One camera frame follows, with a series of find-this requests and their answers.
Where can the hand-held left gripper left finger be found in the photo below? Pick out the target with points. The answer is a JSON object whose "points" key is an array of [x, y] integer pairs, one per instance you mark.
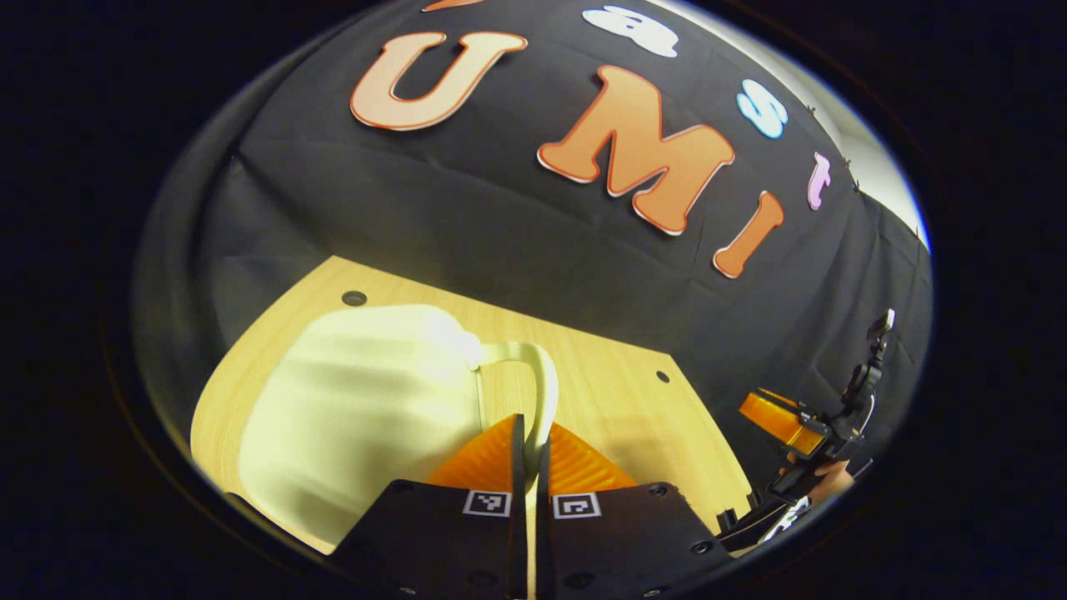
{"points": [[517, 467]]}

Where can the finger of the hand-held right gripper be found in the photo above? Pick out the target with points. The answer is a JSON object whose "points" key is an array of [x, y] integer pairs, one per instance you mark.
{"points": [[775, 417]]}

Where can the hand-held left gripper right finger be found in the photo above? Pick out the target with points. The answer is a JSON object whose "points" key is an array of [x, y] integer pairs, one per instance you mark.
{"points": [[542, 475]]}

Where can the pale yellow suitcase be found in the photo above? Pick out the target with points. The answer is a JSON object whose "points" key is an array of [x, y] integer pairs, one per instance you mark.
{"points": [[358, 408]]}

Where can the black backdrop cloth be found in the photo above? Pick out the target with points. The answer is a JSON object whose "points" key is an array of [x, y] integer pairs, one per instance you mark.
{"points": [[500, 233]]}

